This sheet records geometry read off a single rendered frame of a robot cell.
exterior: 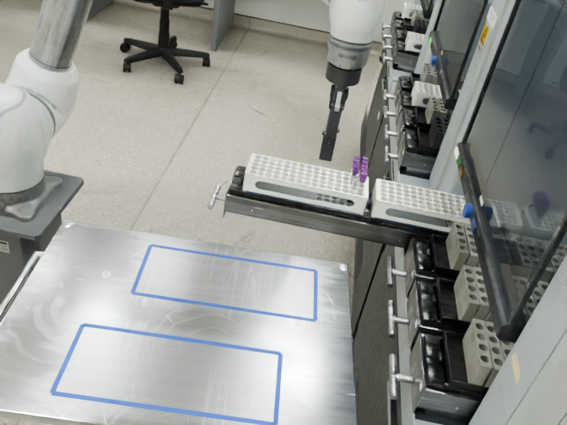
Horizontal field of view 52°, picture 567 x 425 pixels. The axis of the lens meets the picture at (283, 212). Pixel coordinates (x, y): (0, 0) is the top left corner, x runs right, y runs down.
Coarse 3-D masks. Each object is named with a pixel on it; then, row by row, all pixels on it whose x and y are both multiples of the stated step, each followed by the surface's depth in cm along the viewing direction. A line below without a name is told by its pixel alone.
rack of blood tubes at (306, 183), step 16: (256, 160) 143; (272, 160) 144; (288, 160) 144; (256, 176) 136; (272, 176) 137; (288, 176) 138; (304, 176) 139; (320, 176) 140; (336, 176) 142; (256, 192) 139; (272, 192) 138; (288, 192) 143; (304, 192) 144; (320, 192) 137; (336, 192) 136; (352, 192) 138; (368, 192) 138; (336, 208) 139; (352, 208) 138
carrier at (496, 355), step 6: (486, 324) 105; (492, 324) 106; (486, 330) 104; (492, 330) 105; (492, 336) 103; (492, 342) 102; (498, 342) 102; (492, 348) 101; (498, 348) 101; (492, 354) 99; (498, 354) 100; (492, 360) 98; (498, 360) 99; (498, 366) 97; (492, 372) 97; (498, 372) 97; (492, 378) 98; (486, 384) 99
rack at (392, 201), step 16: (384, 192) 139; (400, 192) 140; (416, 192) 142; (432, 192) 143; (384, 208) 137; (400, 208) 136; (416, 208) 136; (432, 208) 137; (448, 208) 138; (416, 224) 138; (432, 224) 138; (448, 224) 140
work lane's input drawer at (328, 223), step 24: (240, 168) 147; (216, 192) 148; (240, 192) 139; (264, 216) 141; (288, 216) 140; (312, 216) 139; (336, 216) 139; (360, 216) 138; (384, 240) 140; (408, 240) 139
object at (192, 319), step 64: (64, 256) 111; (128, 256) 114; (192, 256) 117; (256, 256) 120; (64, 320) 99; (128, 320) 101; (192, 320) 103; (256, 320) 105; (320, 320) 108; (0, 384) 87; (64, 384) 89; (128, 384) 90; (192, 384) 92; (256, 384) 94; (320, 384) 96
